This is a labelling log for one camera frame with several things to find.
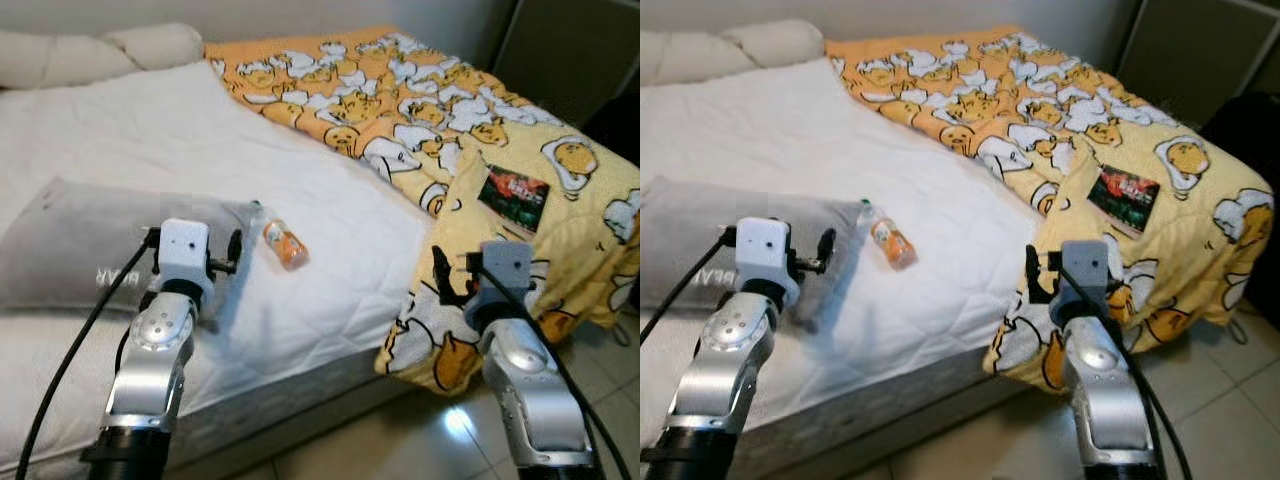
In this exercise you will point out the dark red green book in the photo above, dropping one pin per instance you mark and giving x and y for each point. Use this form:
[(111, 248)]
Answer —
[(1125, 195), (515, 195)]

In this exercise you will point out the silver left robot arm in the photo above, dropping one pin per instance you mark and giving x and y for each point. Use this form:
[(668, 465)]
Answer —
[(150, 370), (725, 360)]

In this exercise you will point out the orange drink bottle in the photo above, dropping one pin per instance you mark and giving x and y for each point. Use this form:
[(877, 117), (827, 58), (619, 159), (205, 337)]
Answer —
[(893, 243), (285, 245)]

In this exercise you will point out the white quilted mattress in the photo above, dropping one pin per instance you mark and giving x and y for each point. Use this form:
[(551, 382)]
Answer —
[(330, 230), (950, 230)]

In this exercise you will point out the yellow cartoon egg blanket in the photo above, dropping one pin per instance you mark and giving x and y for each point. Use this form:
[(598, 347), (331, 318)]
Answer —
[(400, 100), (1000, 100)]

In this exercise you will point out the cream knotted long cushion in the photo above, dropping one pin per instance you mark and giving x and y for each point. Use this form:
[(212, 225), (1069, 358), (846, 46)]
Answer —
[(770, 45), (60, 60)]

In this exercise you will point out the black bulky object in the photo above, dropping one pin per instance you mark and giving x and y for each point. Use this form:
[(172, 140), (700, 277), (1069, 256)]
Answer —
[(620, 125), (1245, 140)]

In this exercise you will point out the dark cabinet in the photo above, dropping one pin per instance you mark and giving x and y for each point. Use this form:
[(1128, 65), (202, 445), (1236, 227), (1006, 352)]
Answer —
[(570, 50), (1190, 50)]

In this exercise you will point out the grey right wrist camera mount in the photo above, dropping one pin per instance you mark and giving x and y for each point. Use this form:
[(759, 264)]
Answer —
[(1085, 265), (505, 265)]

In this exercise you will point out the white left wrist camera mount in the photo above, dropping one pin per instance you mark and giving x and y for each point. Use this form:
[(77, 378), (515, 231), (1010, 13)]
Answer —
[(760, 255), (183, 250)]

